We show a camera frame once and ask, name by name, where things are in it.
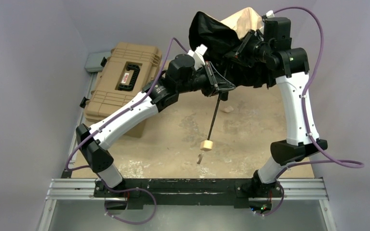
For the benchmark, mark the grey metal corner box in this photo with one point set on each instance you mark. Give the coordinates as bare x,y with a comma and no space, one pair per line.
95,61

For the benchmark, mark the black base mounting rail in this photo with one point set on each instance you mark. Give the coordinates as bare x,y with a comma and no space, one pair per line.
238,192

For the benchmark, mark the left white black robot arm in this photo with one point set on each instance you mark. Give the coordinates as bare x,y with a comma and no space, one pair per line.
184,74

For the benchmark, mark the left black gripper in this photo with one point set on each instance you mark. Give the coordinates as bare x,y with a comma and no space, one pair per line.
209,76

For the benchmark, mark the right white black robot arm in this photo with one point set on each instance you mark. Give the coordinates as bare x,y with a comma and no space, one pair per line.
289,68

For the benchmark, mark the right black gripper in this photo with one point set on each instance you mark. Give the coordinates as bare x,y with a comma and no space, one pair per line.
244,46

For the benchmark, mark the tan plastic tool case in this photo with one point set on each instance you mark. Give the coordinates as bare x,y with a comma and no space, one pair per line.
128,69

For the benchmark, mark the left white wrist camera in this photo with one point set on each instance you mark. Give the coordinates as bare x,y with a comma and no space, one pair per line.
197,55

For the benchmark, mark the beige umbrella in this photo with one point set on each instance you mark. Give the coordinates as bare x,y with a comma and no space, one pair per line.
222,43

